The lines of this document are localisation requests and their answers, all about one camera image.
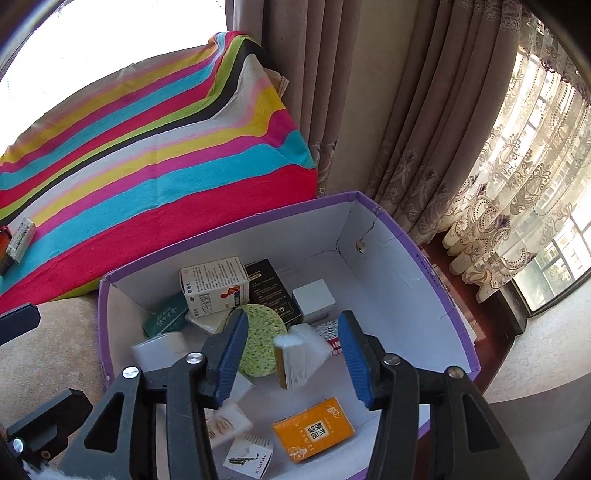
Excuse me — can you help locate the brown curtain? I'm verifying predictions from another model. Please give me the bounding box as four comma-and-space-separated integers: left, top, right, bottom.
226, 0, 525, 243

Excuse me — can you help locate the white sponge block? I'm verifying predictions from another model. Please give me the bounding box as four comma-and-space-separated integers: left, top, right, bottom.
288, 323, 334, 374

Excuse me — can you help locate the beige lace curtain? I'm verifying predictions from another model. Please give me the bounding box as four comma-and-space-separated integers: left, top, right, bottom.
441, 44, 591, 303

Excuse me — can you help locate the green round sponge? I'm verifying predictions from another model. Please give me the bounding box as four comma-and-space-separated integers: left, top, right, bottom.
236, 304, 288, 379

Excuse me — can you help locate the window frame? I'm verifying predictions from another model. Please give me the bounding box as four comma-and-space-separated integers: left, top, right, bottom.
505, 175, 591, 326

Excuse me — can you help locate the white box with grey text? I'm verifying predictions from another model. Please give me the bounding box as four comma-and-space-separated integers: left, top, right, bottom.
6, 217, 38, 265

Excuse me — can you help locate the orange white box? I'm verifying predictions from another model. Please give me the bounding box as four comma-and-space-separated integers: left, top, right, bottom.
271, 397, 356, 463

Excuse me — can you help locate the white box with red label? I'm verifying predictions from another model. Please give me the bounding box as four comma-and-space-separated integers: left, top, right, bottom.
313, 320, 346, 357

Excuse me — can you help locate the purple cardboard box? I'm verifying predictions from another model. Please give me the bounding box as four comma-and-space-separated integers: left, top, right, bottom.
97, 191, 482, 480

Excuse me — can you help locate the white box with brown side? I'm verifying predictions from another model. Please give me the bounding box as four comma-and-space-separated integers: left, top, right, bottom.
273, 335, 309, 391

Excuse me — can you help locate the black box with gold print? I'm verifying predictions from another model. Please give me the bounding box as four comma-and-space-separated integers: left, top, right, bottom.
245, 258, 304, 325

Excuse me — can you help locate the white square box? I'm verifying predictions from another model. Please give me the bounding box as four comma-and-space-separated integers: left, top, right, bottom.
292, 279, 337, 323

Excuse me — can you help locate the cream flat box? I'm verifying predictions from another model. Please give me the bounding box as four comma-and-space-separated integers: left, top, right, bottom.
185, 309, 232, 336

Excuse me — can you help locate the plain white box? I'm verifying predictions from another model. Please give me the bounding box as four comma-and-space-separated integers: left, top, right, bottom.
130, 332, 191, 371

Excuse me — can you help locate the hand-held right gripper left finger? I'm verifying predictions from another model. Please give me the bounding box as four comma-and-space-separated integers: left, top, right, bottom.
60, 309, 250, 480

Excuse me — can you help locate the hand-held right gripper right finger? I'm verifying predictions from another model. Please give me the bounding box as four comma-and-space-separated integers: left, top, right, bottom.
338, 311, 532, 480

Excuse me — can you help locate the white box with red figure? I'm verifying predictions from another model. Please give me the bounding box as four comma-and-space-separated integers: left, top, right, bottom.
180, 257, 251, 319

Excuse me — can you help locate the striped colourful blanket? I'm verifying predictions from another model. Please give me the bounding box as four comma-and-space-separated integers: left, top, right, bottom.
0, 31, 319, 315

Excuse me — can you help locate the white box with gold print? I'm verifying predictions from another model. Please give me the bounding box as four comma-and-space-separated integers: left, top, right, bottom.
203, 401, 256, 448

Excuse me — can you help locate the white box with saxophone print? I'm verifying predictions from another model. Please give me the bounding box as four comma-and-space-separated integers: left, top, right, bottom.
224, 432, 274, 479

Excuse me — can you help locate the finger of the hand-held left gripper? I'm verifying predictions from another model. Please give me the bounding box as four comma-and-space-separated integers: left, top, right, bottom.
6, 388, 94, 468
0, 302, 41, 347

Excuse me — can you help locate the dark green small box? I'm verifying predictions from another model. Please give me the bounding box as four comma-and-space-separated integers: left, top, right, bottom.
142, 295, 190, 337

